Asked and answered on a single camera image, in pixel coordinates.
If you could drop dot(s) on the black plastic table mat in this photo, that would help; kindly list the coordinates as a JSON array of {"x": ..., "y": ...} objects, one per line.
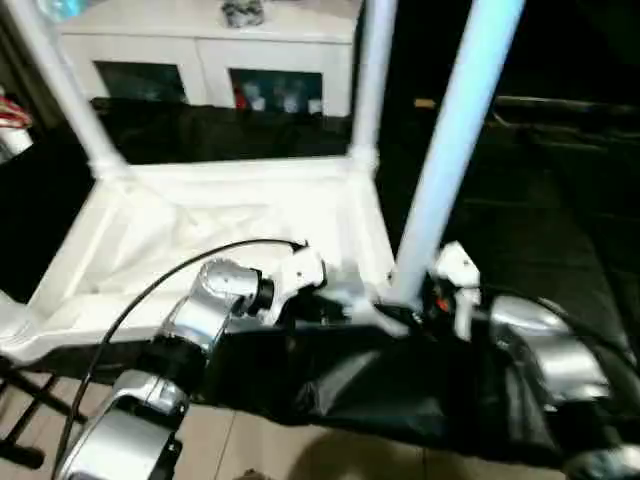
[{"x": 540, "y": 220}]

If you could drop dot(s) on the black metal stand leg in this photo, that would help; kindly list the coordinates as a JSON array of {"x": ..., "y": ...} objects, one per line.
[{"x": 35, "y": 410}]

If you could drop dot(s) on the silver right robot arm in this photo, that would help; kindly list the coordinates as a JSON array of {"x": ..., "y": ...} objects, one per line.
[{"x": 550, "y": 350}]

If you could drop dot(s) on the white glass-door cabinet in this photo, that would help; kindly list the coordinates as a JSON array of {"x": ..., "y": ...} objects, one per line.
[{"x": 150, "y": 45}]

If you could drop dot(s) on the white plastic table top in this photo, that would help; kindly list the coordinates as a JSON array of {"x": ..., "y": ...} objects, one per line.
[{"x": 180, "y": 220}]

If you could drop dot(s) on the small tan tag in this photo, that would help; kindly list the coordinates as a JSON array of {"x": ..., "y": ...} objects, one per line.
[{"x": 425, "y": 103}]

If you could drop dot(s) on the grey crumpled clump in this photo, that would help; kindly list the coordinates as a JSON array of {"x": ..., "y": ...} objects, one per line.
[{"x": 243, "y": 12}]

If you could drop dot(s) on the white plastic table leg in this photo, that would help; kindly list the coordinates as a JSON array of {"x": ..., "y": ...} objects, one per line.
[
  {"x": 65, "y": 90},
  {"x": 10, "y": 315},
  {"x": 455, "y": 130},
  {"x": 370, "y": 80}
]

